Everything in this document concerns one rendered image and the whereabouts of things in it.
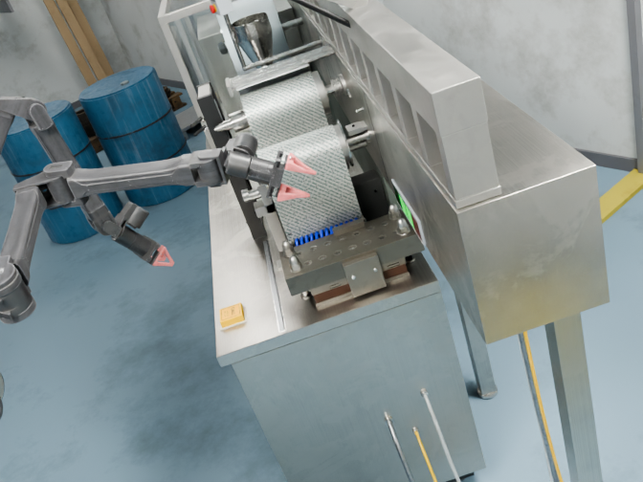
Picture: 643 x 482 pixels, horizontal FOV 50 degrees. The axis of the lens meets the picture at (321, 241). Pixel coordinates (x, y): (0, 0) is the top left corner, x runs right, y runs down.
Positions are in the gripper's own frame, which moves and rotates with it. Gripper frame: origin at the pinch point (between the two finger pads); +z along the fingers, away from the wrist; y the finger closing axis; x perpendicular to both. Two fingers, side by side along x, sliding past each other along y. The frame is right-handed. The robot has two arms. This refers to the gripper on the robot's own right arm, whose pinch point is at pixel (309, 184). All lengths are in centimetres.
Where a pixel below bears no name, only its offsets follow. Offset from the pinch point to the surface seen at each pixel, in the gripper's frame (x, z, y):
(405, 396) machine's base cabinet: -17, 47, 67
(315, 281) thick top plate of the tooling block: -16.3, 9.7, 34.8
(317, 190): -35.7, 4.1, 16.1
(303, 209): -35.1, 1.9, 22.9
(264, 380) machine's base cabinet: -8, 3, 66
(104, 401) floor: -113, -64, 187
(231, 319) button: -18, -11, 56
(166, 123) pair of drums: -339, -101, 122
